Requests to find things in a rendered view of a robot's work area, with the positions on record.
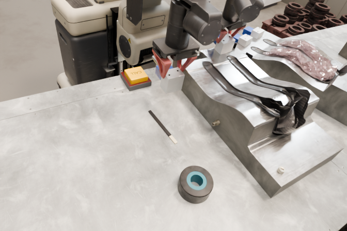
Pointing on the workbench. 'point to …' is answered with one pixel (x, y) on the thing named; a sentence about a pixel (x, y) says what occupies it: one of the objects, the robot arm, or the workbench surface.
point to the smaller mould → (344, 51)
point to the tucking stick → (162, 127)
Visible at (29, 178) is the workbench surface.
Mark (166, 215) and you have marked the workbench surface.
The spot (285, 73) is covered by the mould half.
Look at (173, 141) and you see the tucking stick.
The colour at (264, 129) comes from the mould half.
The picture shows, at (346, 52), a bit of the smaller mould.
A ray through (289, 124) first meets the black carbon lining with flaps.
